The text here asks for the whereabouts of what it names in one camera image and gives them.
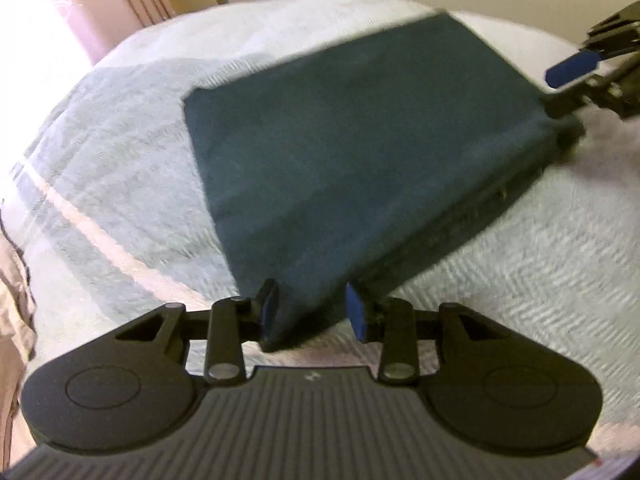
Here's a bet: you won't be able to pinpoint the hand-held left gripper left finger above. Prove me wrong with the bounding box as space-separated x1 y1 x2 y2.
112 279 280 386

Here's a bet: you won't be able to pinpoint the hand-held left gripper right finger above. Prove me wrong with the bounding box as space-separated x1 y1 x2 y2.
345 281 508 386

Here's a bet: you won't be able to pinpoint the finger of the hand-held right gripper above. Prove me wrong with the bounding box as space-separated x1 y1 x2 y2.
541 60 640 121
545 2 640 89

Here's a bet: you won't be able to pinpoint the dark grey pants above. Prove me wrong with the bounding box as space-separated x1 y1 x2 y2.
182 10 586 352

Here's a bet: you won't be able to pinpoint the striped pink grey blanket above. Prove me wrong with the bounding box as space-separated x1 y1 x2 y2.
0 0 640 441

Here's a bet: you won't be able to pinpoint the pink curtain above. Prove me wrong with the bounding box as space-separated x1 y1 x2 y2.
0 0 177 67

